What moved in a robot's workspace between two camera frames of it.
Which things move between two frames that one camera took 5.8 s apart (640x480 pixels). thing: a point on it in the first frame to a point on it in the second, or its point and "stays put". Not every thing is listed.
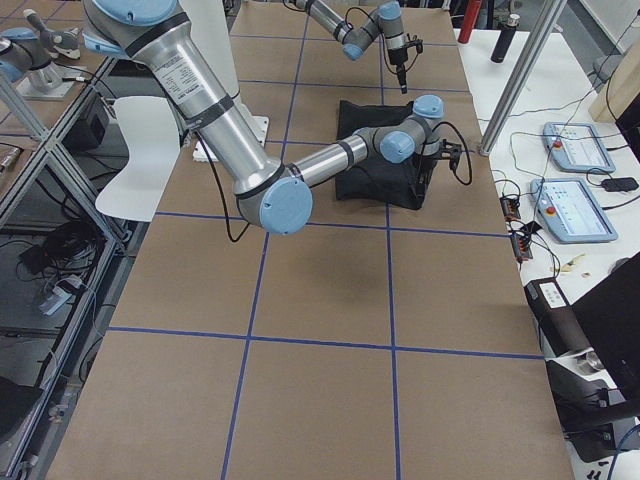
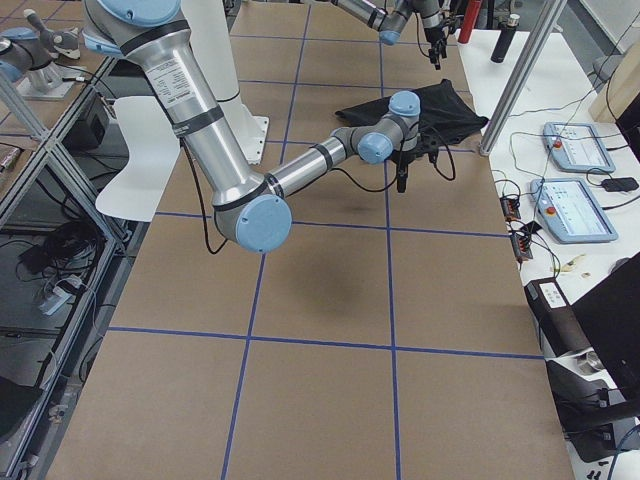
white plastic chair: (153, 142) stays put
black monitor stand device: (592, 351) stays put
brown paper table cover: (373, 343) stays put
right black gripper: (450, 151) to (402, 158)
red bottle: (472, 11) stays put
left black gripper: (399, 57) to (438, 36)
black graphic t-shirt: (378, 180) to (445, 113)
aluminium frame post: (549, 15) stays put
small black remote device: (620, 184) stays put
